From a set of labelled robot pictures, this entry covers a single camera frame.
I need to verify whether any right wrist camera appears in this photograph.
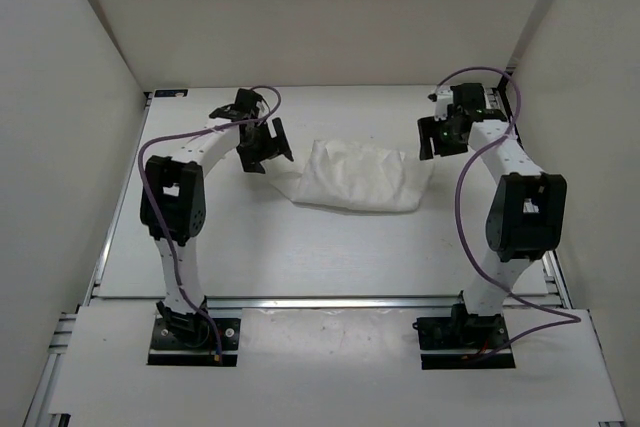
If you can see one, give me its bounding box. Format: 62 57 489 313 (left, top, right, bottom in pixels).
428 86 453 121

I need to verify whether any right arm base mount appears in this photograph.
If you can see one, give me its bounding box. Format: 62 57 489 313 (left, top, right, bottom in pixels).
412 301 516 371

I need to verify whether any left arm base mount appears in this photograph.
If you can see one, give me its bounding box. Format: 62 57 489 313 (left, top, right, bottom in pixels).
147 314 241 367

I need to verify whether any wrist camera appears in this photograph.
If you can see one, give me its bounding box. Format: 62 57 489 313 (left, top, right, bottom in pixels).
428 86 453 121
250 90 271 118

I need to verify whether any white pleated skirt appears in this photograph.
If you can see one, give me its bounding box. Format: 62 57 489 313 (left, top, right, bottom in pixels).
265 139 434 214

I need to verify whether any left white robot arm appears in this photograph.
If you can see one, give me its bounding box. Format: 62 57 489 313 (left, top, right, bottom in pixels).
137 86 294 347

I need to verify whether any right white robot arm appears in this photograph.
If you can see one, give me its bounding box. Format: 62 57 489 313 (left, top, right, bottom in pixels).
418 83 567 347

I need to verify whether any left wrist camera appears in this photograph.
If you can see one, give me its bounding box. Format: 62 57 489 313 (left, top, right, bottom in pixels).
250 90 271 118

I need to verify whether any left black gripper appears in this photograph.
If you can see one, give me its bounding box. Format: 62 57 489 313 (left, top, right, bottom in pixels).
237 117 292 173

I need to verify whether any purple cable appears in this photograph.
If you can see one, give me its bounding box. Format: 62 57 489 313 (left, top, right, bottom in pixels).
434 65 581 363
137 85 282 363

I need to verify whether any aluminium frame rail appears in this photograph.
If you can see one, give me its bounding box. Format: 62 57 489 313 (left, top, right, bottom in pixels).
80 292 563 310

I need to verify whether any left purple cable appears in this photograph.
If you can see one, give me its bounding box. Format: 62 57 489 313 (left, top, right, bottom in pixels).
137 85 282 363

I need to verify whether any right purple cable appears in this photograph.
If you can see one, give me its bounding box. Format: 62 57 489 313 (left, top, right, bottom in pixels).
434 65 581 363

